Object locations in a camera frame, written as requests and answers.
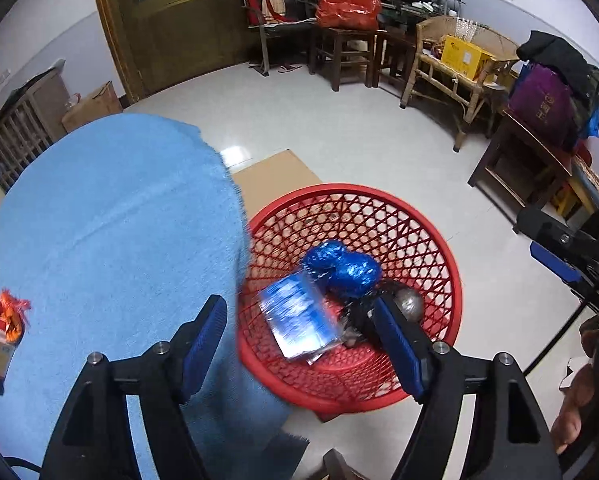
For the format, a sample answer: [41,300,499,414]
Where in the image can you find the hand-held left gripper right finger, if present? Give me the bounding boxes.
[372,294,563,480]

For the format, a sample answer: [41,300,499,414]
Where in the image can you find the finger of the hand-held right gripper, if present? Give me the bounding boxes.
[517,207,583,286]

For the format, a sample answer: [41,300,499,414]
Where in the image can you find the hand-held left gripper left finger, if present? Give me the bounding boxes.
[42,294,229,480]

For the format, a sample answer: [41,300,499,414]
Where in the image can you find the blue foil wrapper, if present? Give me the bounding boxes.
[302,241,383,301]

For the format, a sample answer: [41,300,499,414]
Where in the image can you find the blue transparent packet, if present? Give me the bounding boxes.
[258,272,341,365]

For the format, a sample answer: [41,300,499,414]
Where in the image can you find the red plastic mesh basket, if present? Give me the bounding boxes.
[235,183,464,416]

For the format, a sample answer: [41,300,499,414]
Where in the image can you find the person's right hand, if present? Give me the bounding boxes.
[549,317,599,456]

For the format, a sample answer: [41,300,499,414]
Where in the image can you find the blue tablecloth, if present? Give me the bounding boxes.
[0,112,310,480]

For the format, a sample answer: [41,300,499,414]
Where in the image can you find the purple shopping bag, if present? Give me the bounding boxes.
[508,62,575,148]

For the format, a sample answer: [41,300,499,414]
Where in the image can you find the flat cardboard sheet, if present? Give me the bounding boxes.
[229,149,337,423]

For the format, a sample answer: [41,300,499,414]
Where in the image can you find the black jacket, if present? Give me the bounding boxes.
[517,31,599,126]

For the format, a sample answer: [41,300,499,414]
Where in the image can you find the yellow cardboard box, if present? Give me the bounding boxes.
[439,35,497,82]

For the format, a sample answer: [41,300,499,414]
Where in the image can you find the wicker armchair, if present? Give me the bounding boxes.
[401,16,520,153]

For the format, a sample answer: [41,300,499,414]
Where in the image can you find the brown cardboard box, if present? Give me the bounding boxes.
[62,81,125,133]

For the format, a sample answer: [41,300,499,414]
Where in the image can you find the dark wooden side table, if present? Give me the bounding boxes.
[372,27,417,88]

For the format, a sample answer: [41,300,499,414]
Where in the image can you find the wooden slatted cabinet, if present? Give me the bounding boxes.
[0,60,70,191]

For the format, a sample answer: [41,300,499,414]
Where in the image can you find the glass computer desk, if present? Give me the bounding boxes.
[377,0,467,36]

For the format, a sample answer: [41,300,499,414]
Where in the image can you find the dark wooden chair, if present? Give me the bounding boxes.
[299,0,380,92]

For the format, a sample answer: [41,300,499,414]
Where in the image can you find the wooden double door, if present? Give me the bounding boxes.
[90,0,335,106]

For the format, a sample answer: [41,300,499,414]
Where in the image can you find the red plastic bag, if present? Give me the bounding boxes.
[316,0,381,31]

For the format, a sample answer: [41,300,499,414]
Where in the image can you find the red scarf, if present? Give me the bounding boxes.
[240,0,287,26]

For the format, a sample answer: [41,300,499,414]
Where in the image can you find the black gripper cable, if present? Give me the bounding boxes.
[523,304,589,377]

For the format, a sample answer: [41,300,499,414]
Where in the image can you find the thin black cable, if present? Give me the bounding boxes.
[4,454,42,472]

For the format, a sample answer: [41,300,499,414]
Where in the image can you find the metal frame chair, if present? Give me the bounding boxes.
[242,0,320,73]

